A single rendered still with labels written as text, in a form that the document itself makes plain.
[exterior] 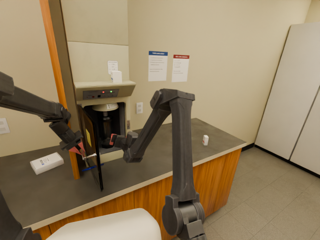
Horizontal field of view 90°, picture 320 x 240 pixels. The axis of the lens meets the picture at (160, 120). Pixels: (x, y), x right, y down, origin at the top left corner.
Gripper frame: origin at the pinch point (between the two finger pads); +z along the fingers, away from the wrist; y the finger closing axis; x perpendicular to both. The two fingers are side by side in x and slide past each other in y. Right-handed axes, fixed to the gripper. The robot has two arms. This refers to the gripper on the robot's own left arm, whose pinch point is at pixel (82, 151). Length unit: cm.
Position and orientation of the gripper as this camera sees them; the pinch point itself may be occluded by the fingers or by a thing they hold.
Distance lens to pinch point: 90.3
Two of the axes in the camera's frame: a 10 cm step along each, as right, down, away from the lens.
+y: -7.6, 5.6, -3.4
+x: 5.8, 3.4, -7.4
